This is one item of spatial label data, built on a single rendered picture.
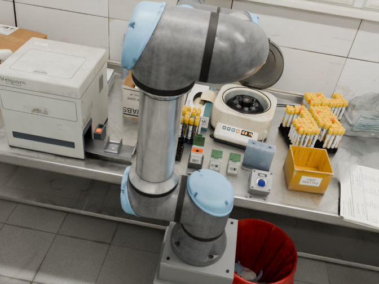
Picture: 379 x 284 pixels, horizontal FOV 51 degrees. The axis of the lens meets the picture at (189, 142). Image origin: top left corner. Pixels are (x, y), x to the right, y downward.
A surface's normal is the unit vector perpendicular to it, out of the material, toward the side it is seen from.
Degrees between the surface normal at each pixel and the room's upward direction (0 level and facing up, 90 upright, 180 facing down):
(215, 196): 10
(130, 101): 89
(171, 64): 100
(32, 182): 0
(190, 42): 61
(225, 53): 68
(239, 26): 29
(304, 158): 90
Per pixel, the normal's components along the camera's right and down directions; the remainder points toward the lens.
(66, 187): 0.11, -0.77
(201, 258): 0.10, 0.41
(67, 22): -0.15, 0.60
